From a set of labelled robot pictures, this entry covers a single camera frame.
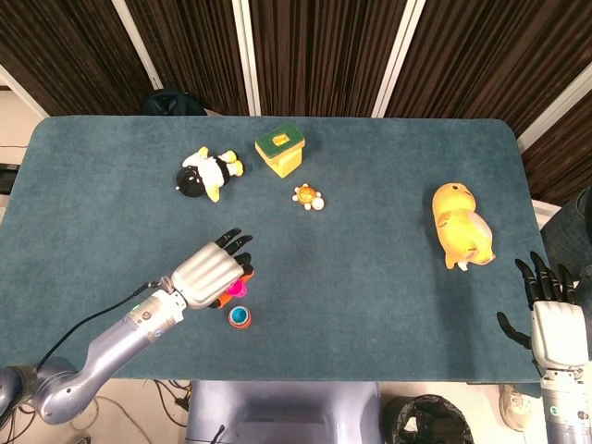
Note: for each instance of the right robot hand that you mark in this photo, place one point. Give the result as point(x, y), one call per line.
point(559, 333)

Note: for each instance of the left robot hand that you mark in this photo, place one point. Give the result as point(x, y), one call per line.
point(203, 277)

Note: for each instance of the pink plastic cup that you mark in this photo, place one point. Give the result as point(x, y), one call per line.
point(238, 289)

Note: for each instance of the blue plastic cup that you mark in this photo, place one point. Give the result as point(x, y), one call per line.
point(239, 315)

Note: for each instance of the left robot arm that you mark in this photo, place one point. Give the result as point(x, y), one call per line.
point(120, 337)

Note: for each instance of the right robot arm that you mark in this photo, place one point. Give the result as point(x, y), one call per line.
point(566, 411)

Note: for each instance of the orange plastic cup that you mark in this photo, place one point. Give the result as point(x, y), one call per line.
point(244, 325)

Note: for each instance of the white sneaker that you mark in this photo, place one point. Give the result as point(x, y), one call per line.
point(513, 407)

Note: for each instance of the person leg in jeans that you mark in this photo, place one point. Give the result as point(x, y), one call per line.
point(573, 231)

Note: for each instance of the black white plush toy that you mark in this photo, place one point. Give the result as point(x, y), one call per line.
point(208, 171)

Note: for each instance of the orange turtle toy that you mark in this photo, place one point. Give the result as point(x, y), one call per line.
point(305, 194)

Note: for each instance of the yellow plush animal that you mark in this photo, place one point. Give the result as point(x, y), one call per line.
point(462, 226)

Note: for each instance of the blue grey robot torso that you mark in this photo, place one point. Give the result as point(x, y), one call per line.
point(287, 411)

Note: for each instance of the black trash bin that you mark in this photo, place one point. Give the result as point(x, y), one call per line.
point(425, 421)

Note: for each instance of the teal table cloth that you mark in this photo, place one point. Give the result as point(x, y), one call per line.
point(370, 300)

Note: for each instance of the black chair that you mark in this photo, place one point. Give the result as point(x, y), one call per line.
point(171, 104)

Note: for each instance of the black floor device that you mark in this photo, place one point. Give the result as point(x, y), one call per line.
point(7, 178)

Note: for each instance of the dark brown pleated curtain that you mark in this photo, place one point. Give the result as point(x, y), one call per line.
point(324, 46)

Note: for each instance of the white partition post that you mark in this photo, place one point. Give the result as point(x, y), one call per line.
point(23, 90)
point(555, 108)
point(136, 44)
point(398, 55)
point(247, 55)

